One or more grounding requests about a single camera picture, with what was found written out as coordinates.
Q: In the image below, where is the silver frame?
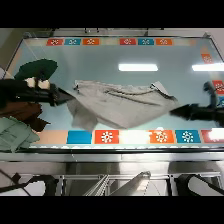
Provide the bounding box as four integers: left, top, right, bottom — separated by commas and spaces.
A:
0, 150, 224, 197

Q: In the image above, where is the brown garment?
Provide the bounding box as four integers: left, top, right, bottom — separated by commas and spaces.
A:
0, 100, 52, 133

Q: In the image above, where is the dark green garment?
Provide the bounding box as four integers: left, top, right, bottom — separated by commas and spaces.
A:
14, 58, 59, 82

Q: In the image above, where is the grey shirt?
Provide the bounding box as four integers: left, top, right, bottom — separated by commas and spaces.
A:
65, 79, 179, 132

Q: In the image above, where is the pale green garment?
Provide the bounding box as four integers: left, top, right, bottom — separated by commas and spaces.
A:
0, 115, 42, 154

